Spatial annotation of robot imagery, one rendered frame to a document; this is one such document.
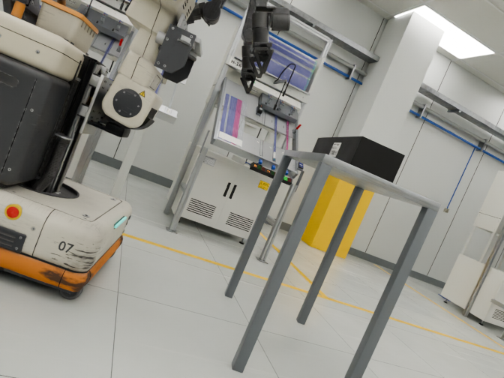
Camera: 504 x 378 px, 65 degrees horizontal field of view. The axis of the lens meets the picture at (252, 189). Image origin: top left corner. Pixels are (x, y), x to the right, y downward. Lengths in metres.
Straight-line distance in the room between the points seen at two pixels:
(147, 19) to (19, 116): 0.56
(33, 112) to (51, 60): 0.18
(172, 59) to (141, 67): 0.12
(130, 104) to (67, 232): 0.50
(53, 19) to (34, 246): 0.79
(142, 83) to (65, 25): 0.32
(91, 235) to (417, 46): 4.58
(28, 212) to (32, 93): 0.38
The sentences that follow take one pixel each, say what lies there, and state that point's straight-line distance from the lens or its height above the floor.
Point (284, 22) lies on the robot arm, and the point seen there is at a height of 1.15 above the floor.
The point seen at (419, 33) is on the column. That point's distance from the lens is 5.38.
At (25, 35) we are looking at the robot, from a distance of 1.51.
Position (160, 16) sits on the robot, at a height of 1.04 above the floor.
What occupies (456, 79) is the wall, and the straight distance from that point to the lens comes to 6.41.
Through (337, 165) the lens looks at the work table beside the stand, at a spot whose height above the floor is 0.78.
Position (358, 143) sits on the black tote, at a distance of 1.45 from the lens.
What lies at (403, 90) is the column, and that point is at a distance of 5.22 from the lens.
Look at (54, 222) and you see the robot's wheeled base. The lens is 1.44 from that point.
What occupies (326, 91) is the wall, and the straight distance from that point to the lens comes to 5.27.
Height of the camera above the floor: 0.69
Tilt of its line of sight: 4 degrees down
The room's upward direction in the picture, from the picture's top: 23 degrees clockwise
